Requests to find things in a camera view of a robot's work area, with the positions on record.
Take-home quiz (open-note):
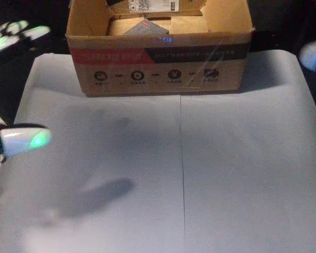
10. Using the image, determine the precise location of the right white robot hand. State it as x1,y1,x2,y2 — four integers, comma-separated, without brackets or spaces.
299,41,316,71

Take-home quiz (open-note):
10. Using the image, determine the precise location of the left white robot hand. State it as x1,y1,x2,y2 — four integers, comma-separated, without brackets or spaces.
0,20,53,162

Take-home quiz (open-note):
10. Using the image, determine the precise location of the small dark rectangular box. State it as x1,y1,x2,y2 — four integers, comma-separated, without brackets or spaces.
123,18,170,35

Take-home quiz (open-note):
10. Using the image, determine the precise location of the brown cardboard box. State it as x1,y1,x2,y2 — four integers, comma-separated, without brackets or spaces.
65,0,254,98

